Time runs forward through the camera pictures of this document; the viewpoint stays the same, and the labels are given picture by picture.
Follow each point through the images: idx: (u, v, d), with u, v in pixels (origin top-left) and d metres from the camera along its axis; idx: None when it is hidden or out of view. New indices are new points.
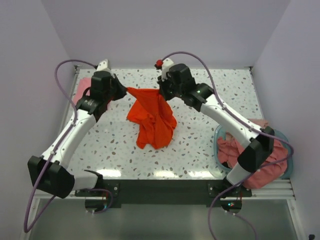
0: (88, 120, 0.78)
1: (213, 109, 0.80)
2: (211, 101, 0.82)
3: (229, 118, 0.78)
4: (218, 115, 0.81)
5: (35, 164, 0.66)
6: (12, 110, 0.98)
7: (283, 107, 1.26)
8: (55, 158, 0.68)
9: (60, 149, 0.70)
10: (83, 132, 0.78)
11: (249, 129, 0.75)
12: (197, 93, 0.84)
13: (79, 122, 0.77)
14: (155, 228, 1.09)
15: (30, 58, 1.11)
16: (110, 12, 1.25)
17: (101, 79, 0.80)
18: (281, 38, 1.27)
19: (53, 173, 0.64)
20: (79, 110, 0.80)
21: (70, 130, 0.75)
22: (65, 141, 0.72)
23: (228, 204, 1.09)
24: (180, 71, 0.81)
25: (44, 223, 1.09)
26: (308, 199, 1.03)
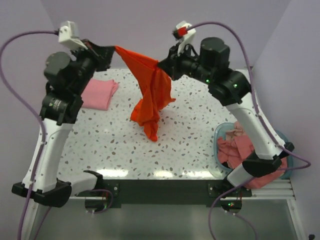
0: (59, 132, 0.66)
1: (246, 113, 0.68)
2: (248, 103, 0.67)
3: (258, 128, 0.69)
4: (247, 120, 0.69)
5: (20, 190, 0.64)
6: (12, 109, 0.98)
7: (283, 106, 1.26)
8: (36, 186, 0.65)
9: (39, 175, 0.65)
10: (59, 144, 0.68)
11: (275, 145, 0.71)
12: (234, 88, 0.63)
13: (50, 137, 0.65)
14: (155, 228, 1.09)
15: (30, 58, 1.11)
16: (110, 12, 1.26)
17: (58, 71, 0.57)
18: (281, 38, 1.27)
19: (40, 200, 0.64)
20: (46, 120, 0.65)
21: (42, 151, 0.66)
22: (41, 164, 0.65)
23: (228, 204, 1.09)
24: (219, 53, 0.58)
25: (44, 223, 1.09)
26: (308, 199, 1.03)
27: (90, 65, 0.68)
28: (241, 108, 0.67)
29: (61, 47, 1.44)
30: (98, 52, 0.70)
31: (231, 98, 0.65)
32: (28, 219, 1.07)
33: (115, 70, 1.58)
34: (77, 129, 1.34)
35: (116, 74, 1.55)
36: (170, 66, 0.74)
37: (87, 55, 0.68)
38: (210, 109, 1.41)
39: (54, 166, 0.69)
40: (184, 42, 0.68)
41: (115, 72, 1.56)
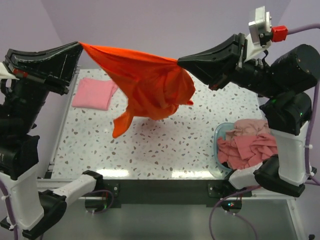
0: (19, 185, 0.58)
1: (297, 143, 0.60)
2: (302, 133, 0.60)
3: (301, 159, 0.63)
4: (293, 147, 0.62)
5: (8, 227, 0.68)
6: None
7: None
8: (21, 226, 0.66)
9: (18, 219, 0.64)
10: (26, 190, 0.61)
11: (306, 174, 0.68)
12: (299, 115, 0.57)
13: (10, 190, 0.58)
14: (155, 229, 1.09)
15: None
16: None
17: None
18: None
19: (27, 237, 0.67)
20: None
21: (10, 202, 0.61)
22: (15, 211, 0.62)
23: (228, 204, 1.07)
24: (315, 81, 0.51)
25: None
26: (308, 199, 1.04)
27: (30, 94, 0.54)
28: (296, 140, 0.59)
29: None
30: (46, 70, 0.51)
31: (292, 128, 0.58)
32: None
33: None
34: (77, 129, 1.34)
35: None
36: (216, 72, 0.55)
37: (21, 83, 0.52)
38: (210, 109, 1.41)
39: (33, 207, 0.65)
40: (264, 48, 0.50)
41: None
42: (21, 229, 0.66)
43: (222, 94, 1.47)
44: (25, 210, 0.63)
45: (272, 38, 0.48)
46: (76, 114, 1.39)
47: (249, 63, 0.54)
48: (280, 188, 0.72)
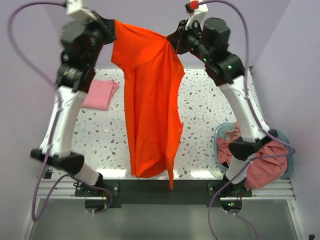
0: (74, 100, 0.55)
1: (235, 95, 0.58)
2: (238, 82, 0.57)
3: (245, 109, 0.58)
4: (234, 102, 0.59)
5: (37, 156, 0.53)
6: (13, 110, 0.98)
7: (283, 106, 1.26)
8: (53, 151, 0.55)
9: (56, 140, 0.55)
10: (73, 114, 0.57)
11: (259, 129, 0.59)
12: (227, 68, 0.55)
13: (65, 102, 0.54)
14: (155, 229, 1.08)
15: (30, 58, 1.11)
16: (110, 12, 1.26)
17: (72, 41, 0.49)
18: (281, 38, 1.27)
19: (57, 164, 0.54)
20: (62, 89, 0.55)
21: (58, 117, 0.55)
22: (58, 127, 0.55)
23: (228, 204, 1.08)
24: (218, 32, 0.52)
25: (45, 223, 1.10)
26: (308, 199, 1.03)
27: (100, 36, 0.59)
28: (232, 89, 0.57)
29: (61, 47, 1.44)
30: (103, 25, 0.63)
31: (222, 79, 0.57)
32: (29, 219, 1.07)
33: (115, 70, 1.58)
34: (77, 129, 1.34)
35: (116, 74, 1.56)
36: (175, 41, 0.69)
37: (95, 26, 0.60)
38: (210, 109, 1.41)
39: (70, 133, 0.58)
40: (193, 16, 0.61)
41: (116, 72, 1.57)
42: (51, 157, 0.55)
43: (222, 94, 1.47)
44: (68, 126, 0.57)
45: (190, 6, 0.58)
46: None
47: (192, 32, 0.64)
48: (244, 152, 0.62)
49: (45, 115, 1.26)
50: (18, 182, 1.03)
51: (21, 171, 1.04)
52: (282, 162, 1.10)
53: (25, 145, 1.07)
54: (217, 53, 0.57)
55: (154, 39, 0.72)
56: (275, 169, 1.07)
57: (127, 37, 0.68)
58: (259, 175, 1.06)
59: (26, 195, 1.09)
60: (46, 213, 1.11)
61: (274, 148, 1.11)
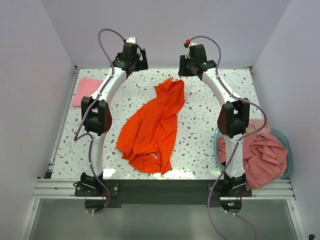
0: (122, 74, 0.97)
1: (209, 77, 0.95)
2: (211, 71, 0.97)
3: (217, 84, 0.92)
4: (211, 83, 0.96)
5: (86, 103, 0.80)
6: (12, 111, 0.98)
7: (283, 107, 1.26)
8: (101, 97, 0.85)
9: (105, 92, 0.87)
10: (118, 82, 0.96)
11: (229, 95, 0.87)
12: (202, 64, 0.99)
13: (116, 74, 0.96)
14: (155, 229, 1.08)
15: (30, 59, 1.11)
16: (110, 12, 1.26)
17: (131, 46, 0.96)
18: (282, 39, 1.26)
19: (101, 109, 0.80)
20: (115, 67, 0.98)
21: (109, 80, 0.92)
22: (107, 85, 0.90)
23: (228, 204, 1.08)
24: (195, 47, 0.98)
25: (43, 223, 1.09)
26: (308, 199, 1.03)
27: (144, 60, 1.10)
28: (206, 74, 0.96)
29: (61, 47, 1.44)
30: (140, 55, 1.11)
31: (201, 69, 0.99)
32: (29, 219, 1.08)
33: None
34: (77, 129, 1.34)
35: None
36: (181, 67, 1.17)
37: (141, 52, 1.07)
38: (210, 109, 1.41)
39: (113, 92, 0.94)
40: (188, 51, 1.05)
41: None
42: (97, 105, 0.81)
43: None
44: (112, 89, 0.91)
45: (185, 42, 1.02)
46: (76, 114, 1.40)
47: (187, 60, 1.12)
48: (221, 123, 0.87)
49: (45, 115, 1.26)
50: (18, 182, 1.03)
51: (21, 171, 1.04)
52: (282, 162, 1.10)
53: (25, 145, 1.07)
54: (199, 59, 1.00)
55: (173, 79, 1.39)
56: (275, 169, 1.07)
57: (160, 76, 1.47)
58: (259, 175, 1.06)
59: (27, 195, 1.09)
60: (46, 213, 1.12)
61: (274, 148, 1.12)
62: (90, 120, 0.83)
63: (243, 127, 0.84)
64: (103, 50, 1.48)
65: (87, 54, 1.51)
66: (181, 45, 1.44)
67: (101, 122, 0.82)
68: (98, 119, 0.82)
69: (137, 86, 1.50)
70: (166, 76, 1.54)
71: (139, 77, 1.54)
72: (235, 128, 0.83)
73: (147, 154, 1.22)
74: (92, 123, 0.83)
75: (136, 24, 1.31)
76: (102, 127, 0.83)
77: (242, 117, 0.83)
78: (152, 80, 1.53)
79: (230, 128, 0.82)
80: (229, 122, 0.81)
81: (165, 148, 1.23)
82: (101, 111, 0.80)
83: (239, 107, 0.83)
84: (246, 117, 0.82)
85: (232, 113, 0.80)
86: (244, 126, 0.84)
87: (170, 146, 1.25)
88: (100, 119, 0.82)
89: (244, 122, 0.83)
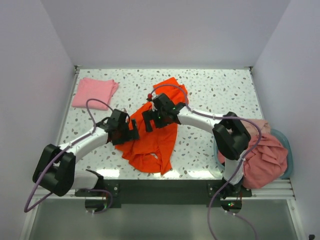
0: (103, 134, 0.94)
1: (185, 115, 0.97)
2: (183, 110, 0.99)
3: (196, 117, 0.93)
4: (190, 119, 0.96)
5: (49, 152, 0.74)
6: (12, 110, 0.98)
7: (283, 107, 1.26)
8: (70, 150, 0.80)
9: (76, 146, 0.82)
10: (94, 142, 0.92)
11: (213, 119, 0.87)
12: (172, 109, 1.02)
13: (96, 133, 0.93)
14: (155, 228, 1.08)
15: (29, 58, 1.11)
16: (110, 12, 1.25)
17: (121, 112, 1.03)
18: (282, 38, 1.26)
19: (64, 164, 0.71)
20: (98, 128, 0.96)
21: (87, 137, 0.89)
22: (79, 141, 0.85)
23: (228, 204, 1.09)
24: (159, 97, 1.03)
25: (44, 223, 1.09)
26: (308, 199, 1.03)
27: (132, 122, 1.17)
28: (181, 116, 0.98)
29: (61, 47, 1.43)
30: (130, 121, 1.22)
31: (174, 115, 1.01)
32: (29, 219, 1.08)
33: (115, 70, 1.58)
34: (77, 129, 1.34)
35: (116, 74, 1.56)
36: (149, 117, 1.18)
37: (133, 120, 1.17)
38: (210, 109, 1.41)
39: (84, 150, 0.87)
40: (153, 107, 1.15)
41: (116, 72, 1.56)
42: (63, 156, 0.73)
43: (222, 94, 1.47)
44: (85, 145, 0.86)
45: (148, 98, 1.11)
46: (76, 114, 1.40)
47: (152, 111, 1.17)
48: (225, 151, 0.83)
49: (45, 115, 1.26)
50: (18, 182, 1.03)
51: (20, 171, 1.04)
52: (282, 162, 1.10)
53: (24, 146, 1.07)
54: (167, 107, 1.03)
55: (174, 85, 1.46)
56: (275, 169, 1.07)
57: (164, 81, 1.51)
58: (260, 175, 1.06)
59: (26, 195, 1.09)
60: (46, 212, 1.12)
61: (275, 148, 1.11)
62: (46, 176, 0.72)
63: (245, 141, 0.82)
64: (103, 50, 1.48)
65: (87, 54, 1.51)
66: (182, 45, 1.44)
67: (57, 180, 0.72)
68: (55, 176, 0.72)
69: (137, 86, 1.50)
70: (166, 76, 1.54)
71: (140, 77, 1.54)
72: (239, 146, 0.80)
73: (146, 154, 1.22)
74: (47, 180, 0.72)
75: (135, 24, 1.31)
76: (56, 186, 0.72)
77: (239, 131, 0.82)
78: (152, 80, 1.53)
79: (235, 147, 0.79)
80: (230, 142, 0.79)
81: (164, 149, 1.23)
82: (63, 166, 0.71)
83: (229, 124, 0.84)
84: (242, 129, 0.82)
85: (227, 133, 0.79)
86: (246, 138, 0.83)
87: (171, 146, 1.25)
88: (57, 177, 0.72)
89: (243, 134, 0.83)
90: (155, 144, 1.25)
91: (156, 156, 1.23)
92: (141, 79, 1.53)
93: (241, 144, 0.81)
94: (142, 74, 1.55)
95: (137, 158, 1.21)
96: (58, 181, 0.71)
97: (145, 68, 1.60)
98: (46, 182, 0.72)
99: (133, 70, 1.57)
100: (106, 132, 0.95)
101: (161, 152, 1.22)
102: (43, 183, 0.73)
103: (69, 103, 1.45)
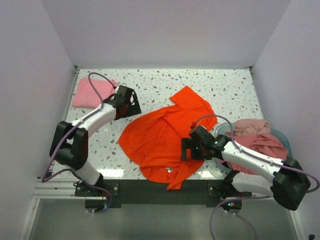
0: (112, 110, 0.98)
1: (232, 154, 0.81)
2: (228, 147, 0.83)
3: (247, 158, 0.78)
4: (238, 159, 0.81)
5: (63, 128, 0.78)
6: (12, 110, 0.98)
7: (283, 107, 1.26)
8: (82, 126, 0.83)
9: (87, 122, 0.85)
10: (103, 117, 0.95)
11: (270, 164, 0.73)
12: (214, 144, 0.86)
13: (105, 109, 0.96)
14: (155, 229, 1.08)
15: (29, 58, 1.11)
16: (109, 12, 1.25)
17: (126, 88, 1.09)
18: (281, 39, 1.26)
19: (77, 138, 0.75)
20: (105, 104, 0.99)
21: (96, 113, 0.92)
22: (90, 117, 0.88)
23: (228, 204, 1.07)
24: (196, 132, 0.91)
25: (44, 223, 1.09)
26: (308, 200, 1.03)
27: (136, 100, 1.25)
28: (226, 155, 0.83)
29: (61, 47, 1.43)
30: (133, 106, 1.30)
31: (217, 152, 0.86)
32: (29, 219, 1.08)
33: (115, 70, 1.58)
34: None
35: (116, 74, 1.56)
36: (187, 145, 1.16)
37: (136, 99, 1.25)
38: None
39: (94, 125, 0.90)
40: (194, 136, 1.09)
41: (116, 72, 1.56)
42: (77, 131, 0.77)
43: (222, 94, 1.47)
44: (95, 121, 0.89)
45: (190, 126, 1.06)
46: (76, 114, 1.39)
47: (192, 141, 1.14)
48: (283, 201, 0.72)
49: (45, 115, 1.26)
50: (18, 182, 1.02)
51: (20, 172, 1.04)
52: None
53: (25, 146, 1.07)
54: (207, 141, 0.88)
55: (199, 102, 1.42)
56: None
57: (187, 91, 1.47)
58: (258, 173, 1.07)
59: (26, 195, 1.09)
60: (46, 212, 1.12)
61: (275, 148, 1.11)
62: (61, 151, 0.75)
63: (306, 189, 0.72)
64: (102, 50, 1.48)
65: (87, 54, 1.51)
66: (182, 45, 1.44)
67: (72, 154, 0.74)
68: (71, 150, 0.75)
69: (137, 85, 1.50)
70: (166, 76, 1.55)
71: (140, 77, 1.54)
72: (300, 196, 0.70)
73: (154, 162, 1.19)
74: (62, 154, 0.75)
75: (135, 24, 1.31)
76: (72, 160, 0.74)
77: (301, 179, 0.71)
78: (152, 80, 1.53)
79: (296, 199, 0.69)
80: (291, 194, 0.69)
81: (185, 167, 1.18)
82: (77, 140, 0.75)
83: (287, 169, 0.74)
84: (302, 177, 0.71)
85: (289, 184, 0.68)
86: (307, 187, 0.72)
87: (191, 166, 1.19)
88: (72, 150, 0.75)
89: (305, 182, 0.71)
90: (171, 158, 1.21)
91: (170, 171, 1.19)
92: (141, 79, 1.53)
93: (303, 193, 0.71)
94: (142, 74, 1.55)
95: (148, 167, 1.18)
96: (74, 155, 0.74)
97: (145, 68, 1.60)
98: (62, 156, 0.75)
99: (133, 70, 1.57)
100: (114, 107, 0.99)
101: (180, 169, 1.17)
102: (59, 159, 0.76)
103: (69, 103, 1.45)
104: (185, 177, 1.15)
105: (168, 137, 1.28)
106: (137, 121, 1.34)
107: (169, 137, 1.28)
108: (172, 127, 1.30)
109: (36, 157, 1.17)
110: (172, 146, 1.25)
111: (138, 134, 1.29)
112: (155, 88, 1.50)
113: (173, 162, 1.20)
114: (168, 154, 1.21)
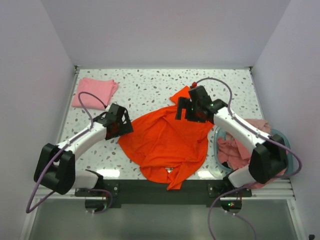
0: (101, 130, 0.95)
1: (223, 119, 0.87)
2: (222, 112, 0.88)
3: (236, 126, 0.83)
4: (228, 125, 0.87)
5: (48, 151, 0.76)
6: (12, 110, 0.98)
7: (283, 107, 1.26)
8: (69, 148, 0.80)
9: (75, 143, 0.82)
10: (92, 138, 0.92)
11: (256, 136, 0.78)
12: (210, 106, 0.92)
13: (94, 129, 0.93)
14: (155, 228, 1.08)
15: (29, 59, 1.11)
16: (109, 13, 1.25)
17: (118, 106, 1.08)
18: (281, 39, 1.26)
19: (63, 162, 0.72)
20: (96, 122, 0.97)
21: (84, 133, 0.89)
22: (78, 138, 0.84)
23: (228, 204, 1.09)
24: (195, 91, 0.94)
25: (44, 223, 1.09)
26: (308, 200, 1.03)
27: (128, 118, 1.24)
28: (218, 116, 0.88)
29: (61, 47, 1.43)
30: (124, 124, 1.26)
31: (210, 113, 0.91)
32: (29, 219, 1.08)
33: (115, 70, 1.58)
34: (77, 129, 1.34)
35: (116, 74, 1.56)
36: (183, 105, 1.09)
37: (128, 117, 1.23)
38: None
39: (83, 147, 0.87)
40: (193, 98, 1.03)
41: (116, 72, 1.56)
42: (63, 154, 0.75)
43: (222, 94, 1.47)
44: (83, 142, 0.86)
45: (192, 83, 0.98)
46: (76, 114, 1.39)
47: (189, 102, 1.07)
48: (256, 172, 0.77)
49: (45, 115, 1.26)
50: (18, 182, 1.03)
51: (20, 172, 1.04)
52: None
53: (25, 146, 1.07)
54: (203, 102, 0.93)
55: None
56: None
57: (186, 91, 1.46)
58: None
59: (26, 195, 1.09)
60: (46, 212, 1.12)
61: None
62: (47, 175, 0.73)
63: (281, 169, 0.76)
64: (102, 50, 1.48)
65: (87, 54, 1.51)
66: (182, 45, 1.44)
67: (57, 180, 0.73)
68: (56, 175, 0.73)
69: (137, 85, 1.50)
70: (166, 76, 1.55)
71: (140, 77, 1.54)
72: (274, 172, 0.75)
73: (154, 163, 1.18)
74: (48, 179, 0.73)
75: (136, 24, 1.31)
76: (58, 186, 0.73)
77: (280, 157, 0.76)
78: (152, 80, 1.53)
79: (270, 172, 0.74)
80: (268, 166, 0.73)
81: (185, 167, 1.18)
82: (62, 165, 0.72)
83: (271, 145, 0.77)
84: (283, 155, 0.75)
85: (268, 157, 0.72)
86: (283, 166, 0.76)
87: (191, 166, 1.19)
88: (58, 175, 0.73)
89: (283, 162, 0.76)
90: (171, 158, 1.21)
91: (170, 171, 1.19)
92: (141, 79, 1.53)
93: (277, 170, 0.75)
94: (142, 74, 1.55)
95: (147, 168, 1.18)
96: (59, 181, 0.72)
97: (145, 68, 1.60)
98: (47, 181, 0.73)
99: (133, 70, 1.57)
100: (104, 126, 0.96)
101: (180, 169, 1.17)
102: (45, 184, 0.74)
103: (69, 103, 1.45)
104: (185, 178, 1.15)
105: (168, 137, 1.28)
106: (137, 120, 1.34)
107: (168, 138, 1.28)
108: (172, 127, 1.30)
109: (36, 157, 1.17)
110: (172, 147, 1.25)
111: (138, 134, 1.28)
112: (155, 88, 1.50)
113: (173, 163, 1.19)
114: (168, 155, 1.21)
